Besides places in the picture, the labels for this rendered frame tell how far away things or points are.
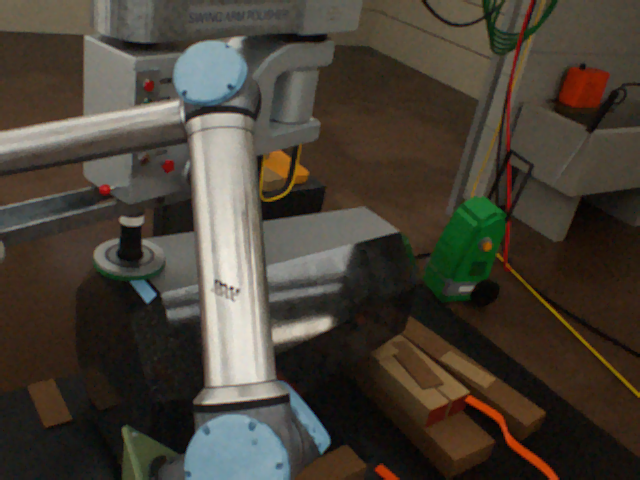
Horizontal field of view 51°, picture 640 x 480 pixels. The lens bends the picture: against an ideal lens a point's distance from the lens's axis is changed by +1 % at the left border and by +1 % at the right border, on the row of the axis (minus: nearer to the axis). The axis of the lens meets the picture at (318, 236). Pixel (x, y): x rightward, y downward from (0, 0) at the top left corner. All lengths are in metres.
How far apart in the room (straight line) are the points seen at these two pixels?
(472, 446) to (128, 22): 2.03
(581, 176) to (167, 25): 3.50
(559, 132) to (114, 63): 3.55
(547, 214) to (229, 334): 4.25
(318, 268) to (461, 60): 6.44
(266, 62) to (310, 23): 0.19
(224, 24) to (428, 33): 7.24
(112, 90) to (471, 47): 6.96
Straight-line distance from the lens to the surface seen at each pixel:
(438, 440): 2.84
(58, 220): 1.89
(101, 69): 1.91
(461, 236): 3.78
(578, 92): 5.20
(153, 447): 1.35
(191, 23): 1.88
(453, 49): 8.76
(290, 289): 2.34
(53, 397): 2.92
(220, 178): 1.07
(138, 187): 1.93
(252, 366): 1.03
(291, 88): 2.34
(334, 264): 2.48
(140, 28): 1.80
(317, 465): 2.58
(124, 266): 2.13
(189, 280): 2.18
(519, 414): 3.16
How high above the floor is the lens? 2.00
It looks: 28 degrees down
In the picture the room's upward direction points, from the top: 11 degrees clockwise
